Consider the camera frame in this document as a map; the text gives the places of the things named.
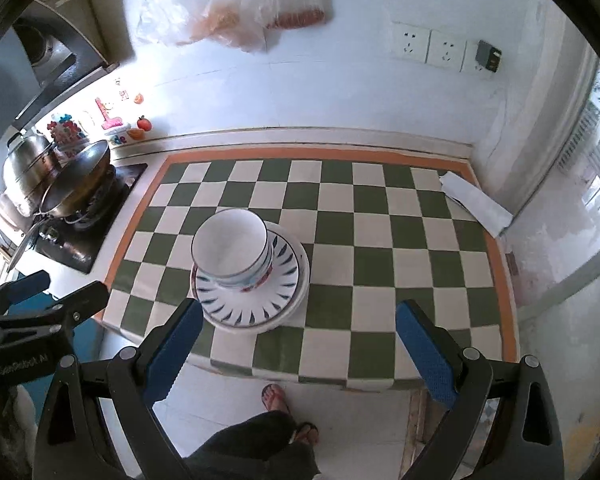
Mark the window with patterned curtain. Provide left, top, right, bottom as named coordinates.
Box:
left=555, top=60, right=600, bottom=211

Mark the black gas stove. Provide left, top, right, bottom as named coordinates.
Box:
left=32, top=162, right=148, bottom=275

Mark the black power adapter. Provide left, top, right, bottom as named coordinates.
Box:
left=475, top=40, right=503, bottom=72

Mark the steel pot with lid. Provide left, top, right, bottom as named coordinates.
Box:
left=1, top=132, right=62, bottom=207

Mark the clear plastic bag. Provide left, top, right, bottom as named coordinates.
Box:
left=135, top=0, right=332, bottom=54

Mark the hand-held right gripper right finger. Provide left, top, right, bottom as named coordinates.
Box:
left=396, top=299, right=566, bottom=480

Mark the white plate with blue leaves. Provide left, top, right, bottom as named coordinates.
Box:
left=190, top=227, right=303, bottom=325

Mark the colourful cake wall sticker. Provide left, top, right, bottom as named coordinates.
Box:
left=47, top=114, right=91, bottom=158

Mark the person's leg in dark trousers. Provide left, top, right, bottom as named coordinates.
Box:
left=182, top=410, right=322, bottom=480

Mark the pink wall sticker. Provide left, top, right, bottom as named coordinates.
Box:
left=95, top=97, right=123, bottom=128

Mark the white bowl with pink flowers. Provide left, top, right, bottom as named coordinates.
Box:
left=198, top=259, right=275, bottom=292

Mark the person's foot in sandal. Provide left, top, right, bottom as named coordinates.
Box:
left=292, top=422, right=320, bottom=446
left=261, top=384, right=294, bottom=417

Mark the metal spatula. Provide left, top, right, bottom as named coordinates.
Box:
left=6, top=210, right=48, bottom=273

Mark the steel wok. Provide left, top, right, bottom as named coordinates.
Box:
left=39, top=139, right=113, bottom=219

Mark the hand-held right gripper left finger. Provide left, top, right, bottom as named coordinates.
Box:
left=32, top=299, right=205, bottom=480

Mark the white wall socket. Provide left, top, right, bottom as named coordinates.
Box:
left=461, top=39, right=481, bottom=74
left=391, top=22, right=430, bottom=63
left=426, top=30, right=466, bottom=72

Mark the grey range hood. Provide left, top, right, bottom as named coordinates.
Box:
left=0, top=0, right=133, bottom=141

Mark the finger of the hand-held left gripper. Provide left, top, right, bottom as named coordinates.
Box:
left=0, top=281, right=110, bottom=336
left=0, top=270, right=51, bottom=314

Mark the white bowl with dark rim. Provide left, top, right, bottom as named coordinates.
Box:
left=191, top=208, right=274, bottom=282

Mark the green and white checkered tablecloth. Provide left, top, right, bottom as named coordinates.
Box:
left=100, top=147, right=521, bottom=393

